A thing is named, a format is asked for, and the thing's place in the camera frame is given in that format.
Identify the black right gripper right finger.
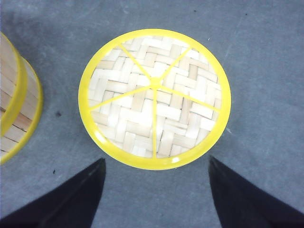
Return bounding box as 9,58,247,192
209,156,304,228

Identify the bamboo steamer basket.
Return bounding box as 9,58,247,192
0,33,27,136
0,58,43,164

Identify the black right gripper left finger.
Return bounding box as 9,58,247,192
0,159,106,228

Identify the woven bamboo steamer lid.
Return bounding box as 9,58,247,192
78,28,231,170

